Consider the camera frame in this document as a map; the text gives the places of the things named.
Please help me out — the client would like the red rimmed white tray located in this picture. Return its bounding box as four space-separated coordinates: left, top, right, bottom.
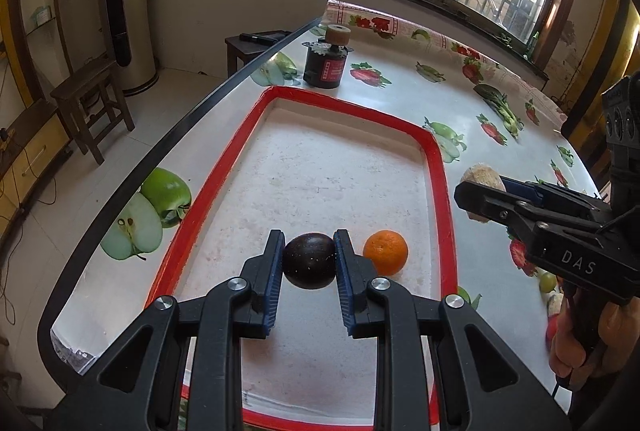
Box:
145 86 458 429

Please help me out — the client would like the fruit print tablecloth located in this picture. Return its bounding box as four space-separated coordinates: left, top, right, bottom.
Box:
37 0 608 431

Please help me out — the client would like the green bok choy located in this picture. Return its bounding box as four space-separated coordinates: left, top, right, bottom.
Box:
472 83 525 140

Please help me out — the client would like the dark wooden side table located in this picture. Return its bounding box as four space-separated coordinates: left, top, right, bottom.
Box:
225 30 293 79

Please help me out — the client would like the person's right hand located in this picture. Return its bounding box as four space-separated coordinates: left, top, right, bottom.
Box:
547 296 640 392

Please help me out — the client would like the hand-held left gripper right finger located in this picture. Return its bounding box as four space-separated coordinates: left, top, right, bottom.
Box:
332 228 571 431

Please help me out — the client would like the orange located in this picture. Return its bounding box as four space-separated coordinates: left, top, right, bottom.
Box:
363 230 409 276

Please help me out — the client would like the wooden wall shelf unit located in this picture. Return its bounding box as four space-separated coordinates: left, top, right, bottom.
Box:
0 0 108 122

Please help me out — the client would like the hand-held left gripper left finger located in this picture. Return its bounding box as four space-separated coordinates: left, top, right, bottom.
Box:
47 230 286 431

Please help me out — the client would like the beige round fruit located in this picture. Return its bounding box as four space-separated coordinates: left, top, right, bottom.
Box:
461 163 507 224

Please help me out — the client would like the wooden stool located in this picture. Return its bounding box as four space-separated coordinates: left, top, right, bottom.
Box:
50 58 136 166

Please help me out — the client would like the standing air conditioner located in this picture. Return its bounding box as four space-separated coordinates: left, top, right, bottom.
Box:
97 0 161 98

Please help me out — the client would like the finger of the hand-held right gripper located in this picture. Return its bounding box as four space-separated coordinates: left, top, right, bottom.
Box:
454 182 551 243
502 177 601 212

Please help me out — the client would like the yellow drawer cabinet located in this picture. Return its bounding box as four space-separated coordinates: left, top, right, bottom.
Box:
0 98 71 232

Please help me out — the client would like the dark purple plum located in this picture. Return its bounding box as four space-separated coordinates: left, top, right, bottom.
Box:
282 232 337 290

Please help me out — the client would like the black can with red label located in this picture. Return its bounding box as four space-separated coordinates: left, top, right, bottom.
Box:
303 38 355 90

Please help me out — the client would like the black floor cable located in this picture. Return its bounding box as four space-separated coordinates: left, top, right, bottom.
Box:
0 191 56 327

